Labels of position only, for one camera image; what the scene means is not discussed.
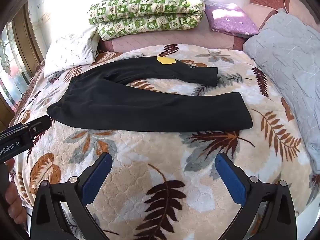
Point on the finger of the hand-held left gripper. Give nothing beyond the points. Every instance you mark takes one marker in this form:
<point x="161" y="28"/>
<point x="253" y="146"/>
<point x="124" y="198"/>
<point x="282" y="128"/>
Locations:
<point x="40" y="126"/>

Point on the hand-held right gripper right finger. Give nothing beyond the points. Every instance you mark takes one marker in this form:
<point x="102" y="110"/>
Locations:
<point x="231" y="178"/>

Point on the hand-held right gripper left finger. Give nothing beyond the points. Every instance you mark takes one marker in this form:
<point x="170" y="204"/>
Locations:
<point x="97" y="178"/>

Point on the black pants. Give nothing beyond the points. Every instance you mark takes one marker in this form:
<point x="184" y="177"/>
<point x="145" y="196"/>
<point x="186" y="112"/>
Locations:
<point x="150" y="111"/>

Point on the person's left hand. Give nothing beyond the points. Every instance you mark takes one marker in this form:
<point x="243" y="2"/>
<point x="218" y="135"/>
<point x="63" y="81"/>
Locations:
<point x="15" y="206"/>

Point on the leaf print fleece blanket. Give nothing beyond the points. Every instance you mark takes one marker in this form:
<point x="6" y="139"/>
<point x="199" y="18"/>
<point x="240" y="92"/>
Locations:
<point x="175" y="160"/>

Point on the wooden framed stained glass window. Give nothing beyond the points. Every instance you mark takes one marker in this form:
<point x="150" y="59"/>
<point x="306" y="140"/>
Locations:
<point x="15" y="62"/>

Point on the white printed pillow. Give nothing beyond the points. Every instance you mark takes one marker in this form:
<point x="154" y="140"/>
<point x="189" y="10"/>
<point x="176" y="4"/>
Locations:
<point x="71" y="50"/>

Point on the grey quilted pillow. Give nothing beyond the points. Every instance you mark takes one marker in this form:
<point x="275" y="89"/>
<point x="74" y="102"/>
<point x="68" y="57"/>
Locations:
<point x="290" y="62"/>

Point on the pink bed sheet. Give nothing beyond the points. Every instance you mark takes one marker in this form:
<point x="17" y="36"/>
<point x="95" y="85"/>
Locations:
<point x="175" y="38"/>

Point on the purple floral cushion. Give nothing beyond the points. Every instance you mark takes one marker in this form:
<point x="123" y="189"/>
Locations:
<point x="231" y="20"/>

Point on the green patterned folded quilt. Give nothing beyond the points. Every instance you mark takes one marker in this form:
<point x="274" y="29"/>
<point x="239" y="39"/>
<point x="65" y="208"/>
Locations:
<point x="150" y="10"/>

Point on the reddish padded headboard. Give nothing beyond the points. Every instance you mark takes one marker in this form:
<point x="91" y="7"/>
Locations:
<point x="267" y="2"/>

